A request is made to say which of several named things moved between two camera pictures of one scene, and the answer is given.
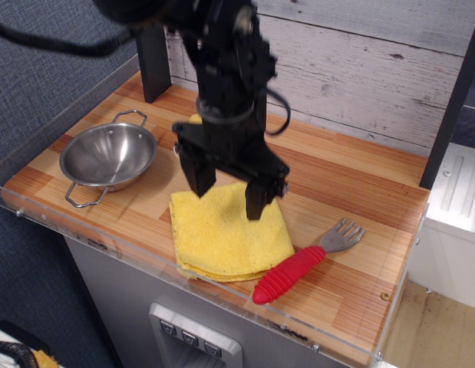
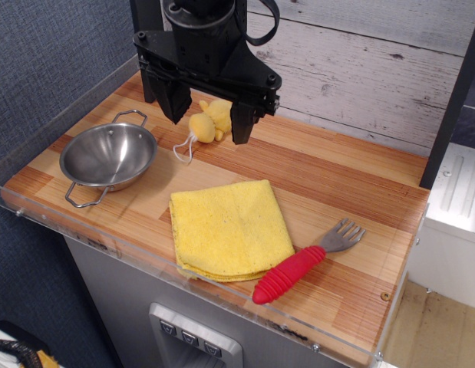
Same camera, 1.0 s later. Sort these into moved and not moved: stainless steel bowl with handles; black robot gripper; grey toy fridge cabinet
Moved: black robot gripper
Not moved: grey toy fridge cabinet; stainless steel bowl with handles
